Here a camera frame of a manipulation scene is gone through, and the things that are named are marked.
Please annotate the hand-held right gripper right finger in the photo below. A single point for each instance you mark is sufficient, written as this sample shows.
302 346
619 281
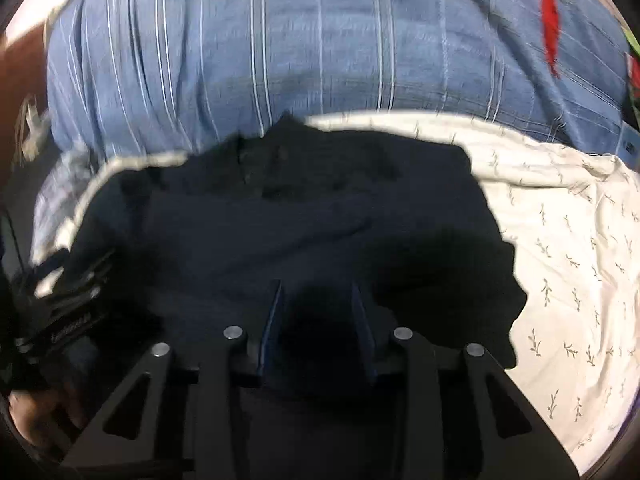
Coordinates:
363 332

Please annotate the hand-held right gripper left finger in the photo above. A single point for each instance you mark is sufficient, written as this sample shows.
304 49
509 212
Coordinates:
270 332

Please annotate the dark navy garment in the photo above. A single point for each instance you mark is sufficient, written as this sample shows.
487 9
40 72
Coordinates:
300 220

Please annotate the person's left hand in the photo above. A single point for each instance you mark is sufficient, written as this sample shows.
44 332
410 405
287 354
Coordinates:
37 422

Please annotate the grey cloth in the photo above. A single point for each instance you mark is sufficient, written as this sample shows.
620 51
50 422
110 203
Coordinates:
60 185

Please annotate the white leaf-print quilt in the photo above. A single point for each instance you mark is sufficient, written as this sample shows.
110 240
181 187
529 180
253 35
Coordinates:
575 260

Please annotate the blue plaid blanket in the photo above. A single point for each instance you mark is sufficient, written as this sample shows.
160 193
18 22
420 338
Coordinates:
310 45

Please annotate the red cloth strip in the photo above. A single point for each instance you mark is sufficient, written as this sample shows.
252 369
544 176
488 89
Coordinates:
549 20

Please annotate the green cloth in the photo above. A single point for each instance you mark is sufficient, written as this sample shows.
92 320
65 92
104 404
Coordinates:
632 42

